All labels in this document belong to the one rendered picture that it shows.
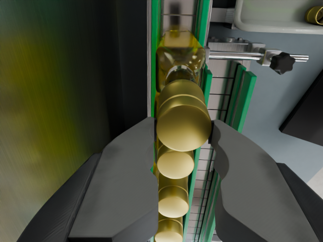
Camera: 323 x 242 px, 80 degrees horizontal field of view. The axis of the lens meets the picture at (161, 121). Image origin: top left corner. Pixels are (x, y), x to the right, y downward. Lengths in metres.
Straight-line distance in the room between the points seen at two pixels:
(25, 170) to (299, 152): 0.76
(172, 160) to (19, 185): 0.12
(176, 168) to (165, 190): 0.04
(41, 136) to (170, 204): 0.14
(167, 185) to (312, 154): 0.67
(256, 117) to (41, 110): 0.59
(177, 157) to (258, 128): 0.54
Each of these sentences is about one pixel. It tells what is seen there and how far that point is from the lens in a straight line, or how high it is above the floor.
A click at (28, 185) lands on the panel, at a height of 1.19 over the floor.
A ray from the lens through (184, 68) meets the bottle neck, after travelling 0.19.
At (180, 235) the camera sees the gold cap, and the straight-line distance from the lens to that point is 0.26.
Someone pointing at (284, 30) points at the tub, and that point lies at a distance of 0.51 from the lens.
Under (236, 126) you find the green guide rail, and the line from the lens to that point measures 0.41.
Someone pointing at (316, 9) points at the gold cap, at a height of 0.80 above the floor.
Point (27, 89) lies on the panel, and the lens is 0.19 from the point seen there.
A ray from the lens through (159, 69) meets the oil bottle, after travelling 0.21.
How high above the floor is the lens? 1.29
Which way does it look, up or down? 60 degrees down
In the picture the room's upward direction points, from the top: 173 degrees counter-clockwise
